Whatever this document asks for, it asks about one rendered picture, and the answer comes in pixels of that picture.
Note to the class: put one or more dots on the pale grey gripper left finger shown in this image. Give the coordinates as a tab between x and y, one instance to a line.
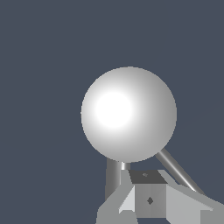
112	208

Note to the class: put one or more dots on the thin grey metal faucet rod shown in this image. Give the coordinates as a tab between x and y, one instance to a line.
175	169

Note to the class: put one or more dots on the thick grey faucet pipe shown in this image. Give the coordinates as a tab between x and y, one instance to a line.
113	178

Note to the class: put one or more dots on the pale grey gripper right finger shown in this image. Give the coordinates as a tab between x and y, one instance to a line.
189	207

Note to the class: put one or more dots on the white glossy faucet ball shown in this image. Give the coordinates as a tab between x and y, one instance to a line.
137	122

